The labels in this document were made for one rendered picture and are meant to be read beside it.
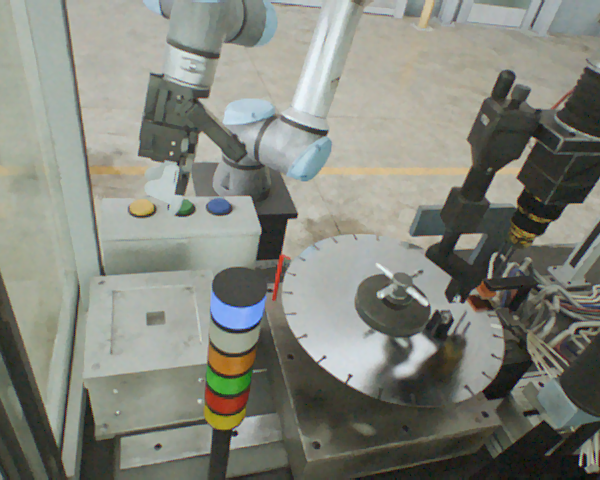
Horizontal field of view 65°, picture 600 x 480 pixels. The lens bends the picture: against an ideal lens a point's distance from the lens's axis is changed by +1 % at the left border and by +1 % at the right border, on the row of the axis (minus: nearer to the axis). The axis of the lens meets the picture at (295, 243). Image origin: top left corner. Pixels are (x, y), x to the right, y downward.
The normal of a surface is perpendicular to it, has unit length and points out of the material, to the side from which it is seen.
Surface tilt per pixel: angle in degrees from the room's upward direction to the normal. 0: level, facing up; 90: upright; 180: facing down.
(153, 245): 90
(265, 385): 0
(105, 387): 90
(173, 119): 81
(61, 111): 90
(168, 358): 0
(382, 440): 0
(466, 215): 90
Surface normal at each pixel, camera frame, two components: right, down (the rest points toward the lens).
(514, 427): -0.95, 0.04
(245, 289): 0.16, -0.76
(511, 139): 0.10, 0.65
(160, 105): 0.25, 0.51
